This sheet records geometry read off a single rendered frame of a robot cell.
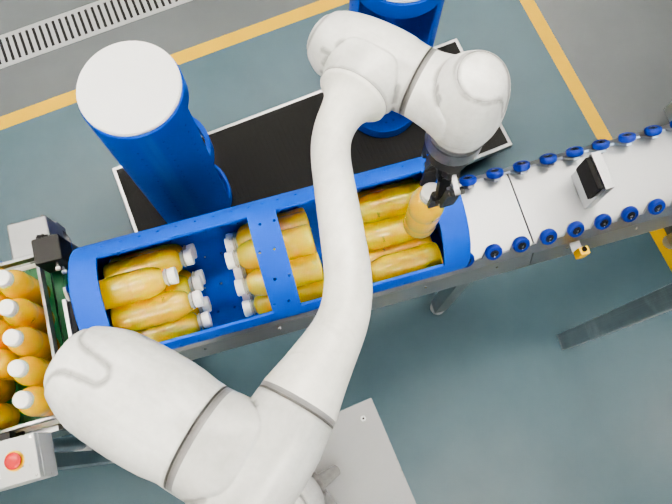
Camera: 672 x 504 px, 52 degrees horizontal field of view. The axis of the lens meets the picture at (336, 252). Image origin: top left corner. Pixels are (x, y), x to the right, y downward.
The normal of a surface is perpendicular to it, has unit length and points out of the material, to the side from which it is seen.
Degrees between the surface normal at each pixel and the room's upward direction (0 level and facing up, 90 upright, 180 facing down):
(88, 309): 16
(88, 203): 0
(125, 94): 0
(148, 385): 21
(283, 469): 26
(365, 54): 2
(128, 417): 10
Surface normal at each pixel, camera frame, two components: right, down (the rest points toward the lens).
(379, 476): 0.00, -0.26
